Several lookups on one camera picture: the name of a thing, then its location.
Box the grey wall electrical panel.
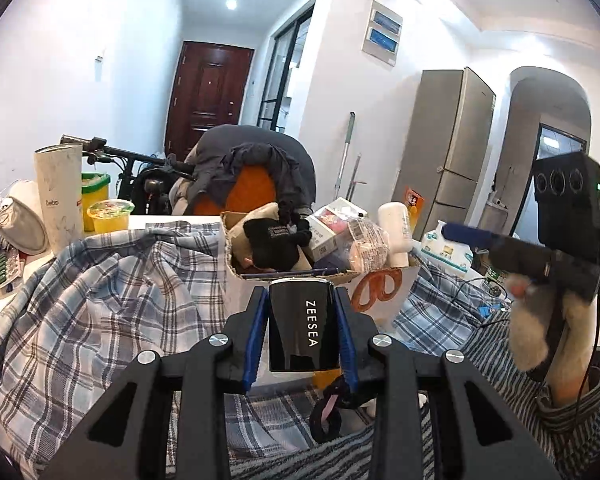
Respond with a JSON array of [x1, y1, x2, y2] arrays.
[[361, 0, 405, 67]]

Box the person's right forearm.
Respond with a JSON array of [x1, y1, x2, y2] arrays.
[[507, 287, 600, 480]]

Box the chair with dark jacket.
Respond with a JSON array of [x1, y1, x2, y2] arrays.
[[167, 125, 317, 216]]

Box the blue pen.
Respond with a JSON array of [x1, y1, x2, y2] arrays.
[[240, 267, 338, 281]]

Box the glossy black box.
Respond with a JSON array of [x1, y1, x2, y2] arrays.
[[267, 279, 342, 373]]

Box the white bottle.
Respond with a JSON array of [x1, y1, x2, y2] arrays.
[[377, 201, 414, 268]]

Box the white tumbler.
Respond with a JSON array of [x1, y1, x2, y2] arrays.
[[33, 143, 86, 256]]

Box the cardboard box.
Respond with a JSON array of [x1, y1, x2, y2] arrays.
[[219, 210, 422, 323]]

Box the black hair ties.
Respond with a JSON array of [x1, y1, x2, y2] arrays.
[[307, 372, 381, 445]]

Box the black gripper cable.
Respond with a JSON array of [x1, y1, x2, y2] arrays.
[[542, 227, 600, 411]]

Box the orange snack box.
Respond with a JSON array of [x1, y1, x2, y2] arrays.
[[404, 186, 427, 228]]

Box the blue plaid cloth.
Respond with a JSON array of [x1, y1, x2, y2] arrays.
[[0, 220, 511, 480]]

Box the beige refrigerator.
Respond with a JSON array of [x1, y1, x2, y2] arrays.
[[391, 66, 497, 241]]

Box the white box with red picture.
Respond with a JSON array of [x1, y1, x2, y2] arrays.
[[307, 198, 362, 261]]

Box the clear plastic bag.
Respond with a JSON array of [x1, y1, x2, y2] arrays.
[[347, 217, 392, 272]]

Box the grey mop handle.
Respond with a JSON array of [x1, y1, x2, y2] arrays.
[[331, 111, 357, 201]]

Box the brown door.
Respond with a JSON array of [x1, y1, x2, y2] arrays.
[[164, 41, 256, 161]]

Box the red broom handle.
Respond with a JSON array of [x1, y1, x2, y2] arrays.
[[346, 154, 367, 201]]

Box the black framed glass door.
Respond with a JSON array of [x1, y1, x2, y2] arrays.
[[256, 0, 318, 133]]

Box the grey mesh pouch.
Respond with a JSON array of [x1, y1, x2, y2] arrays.
[[0, 195, 48, 256]]

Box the green pill blister pack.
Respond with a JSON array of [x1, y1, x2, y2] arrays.
[[0, 252, 23, 293]]

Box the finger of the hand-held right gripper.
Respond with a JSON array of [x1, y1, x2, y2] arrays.
[[441, 222, 503, 250]]

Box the person's right hand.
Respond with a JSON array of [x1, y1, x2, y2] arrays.
[[509, 272, 535, 301]]

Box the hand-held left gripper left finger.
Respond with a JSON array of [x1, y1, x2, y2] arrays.
[[40, 286, 271, 480]]

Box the arched doorway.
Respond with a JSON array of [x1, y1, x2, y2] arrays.
[[480, 66, 593, 241]]

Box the white wet wipes pack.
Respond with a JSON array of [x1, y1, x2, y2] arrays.
[[421, 220, 475, 275]]

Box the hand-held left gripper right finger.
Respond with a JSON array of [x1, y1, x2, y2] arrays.
[[332, 287, 561, 480]]

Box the black bicycle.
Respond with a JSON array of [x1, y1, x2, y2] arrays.
[[60, 134, 196, 216]]

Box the green and yellow container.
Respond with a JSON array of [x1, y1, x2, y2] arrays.
[[81, 172, 112, 233]]

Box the yellow jelly cup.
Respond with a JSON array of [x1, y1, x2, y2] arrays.
[[86, 198, 135, 235]]

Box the orange chair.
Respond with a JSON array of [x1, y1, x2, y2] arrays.
[[197, 165, 281, 217]]

